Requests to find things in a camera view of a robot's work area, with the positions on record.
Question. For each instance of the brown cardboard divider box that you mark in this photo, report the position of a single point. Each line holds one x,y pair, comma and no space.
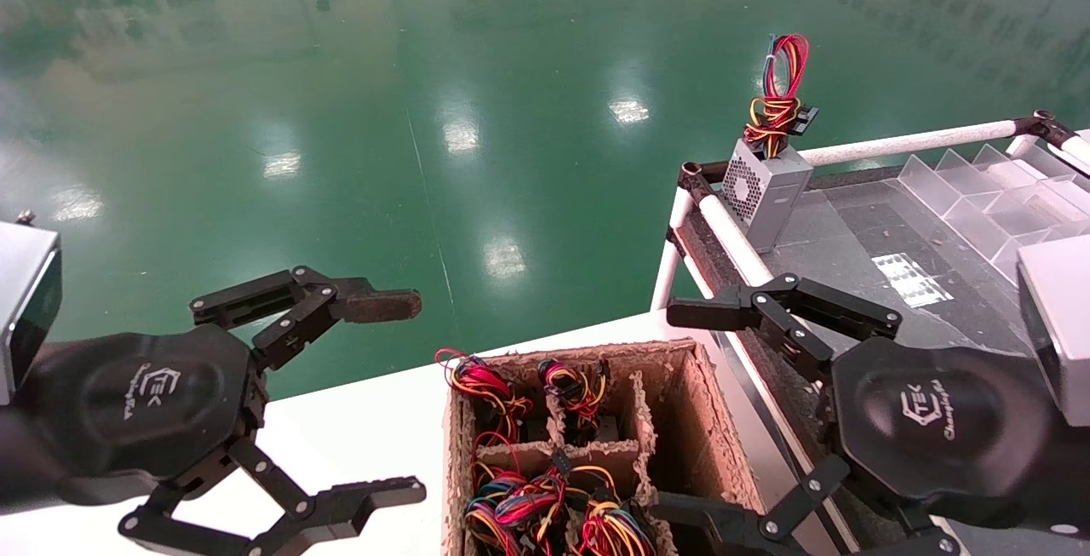
681,420

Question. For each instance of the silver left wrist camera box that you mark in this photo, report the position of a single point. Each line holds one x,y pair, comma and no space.
25,300

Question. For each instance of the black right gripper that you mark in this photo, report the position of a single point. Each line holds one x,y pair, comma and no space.
945,420

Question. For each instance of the clear acrylic divider tray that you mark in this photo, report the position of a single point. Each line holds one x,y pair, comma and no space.
979,198

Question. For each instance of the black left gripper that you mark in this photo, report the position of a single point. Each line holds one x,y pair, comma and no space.
145,403

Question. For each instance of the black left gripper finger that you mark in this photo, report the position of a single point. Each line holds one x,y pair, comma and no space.
379,305

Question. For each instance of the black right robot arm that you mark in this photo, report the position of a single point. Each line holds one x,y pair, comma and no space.
1005,513

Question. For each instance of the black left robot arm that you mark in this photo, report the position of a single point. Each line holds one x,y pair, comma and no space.
30,475

